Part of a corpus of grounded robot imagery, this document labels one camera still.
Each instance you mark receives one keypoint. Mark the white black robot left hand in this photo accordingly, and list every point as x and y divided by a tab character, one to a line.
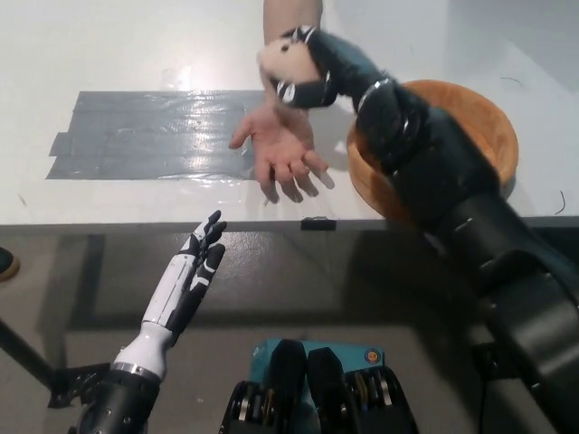
185	289

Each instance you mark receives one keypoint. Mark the person's bare hand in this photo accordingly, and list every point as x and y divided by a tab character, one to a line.
280	144

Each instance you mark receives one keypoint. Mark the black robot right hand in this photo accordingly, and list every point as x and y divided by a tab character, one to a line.
344	63

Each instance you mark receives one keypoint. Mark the pale pink plush dumpling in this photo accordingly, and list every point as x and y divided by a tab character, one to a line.
289	61

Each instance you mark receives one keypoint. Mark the black robot torso blocks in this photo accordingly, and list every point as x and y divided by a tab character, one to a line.
325	398

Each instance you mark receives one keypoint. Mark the small black tape piece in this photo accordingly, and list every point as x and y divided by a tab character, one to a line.
319	224

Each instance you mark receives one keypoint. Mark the orange plush bowl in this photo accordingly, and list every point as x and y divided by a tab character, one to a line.
493	122

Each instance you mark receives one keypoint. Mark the black metal stand leg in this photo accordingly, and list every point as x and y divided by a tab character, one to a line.
27	357

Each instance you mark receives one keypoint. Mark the teal cardboard box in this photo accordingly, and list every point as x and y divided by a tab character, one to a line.
353	352

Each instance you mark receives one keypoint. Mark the dark shoe with tan sole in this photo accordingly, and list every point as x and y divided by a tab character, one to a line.
6	267

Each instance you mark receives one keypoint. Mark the grey duct tape patch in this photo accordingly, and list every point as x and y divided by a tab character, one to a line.
149	135

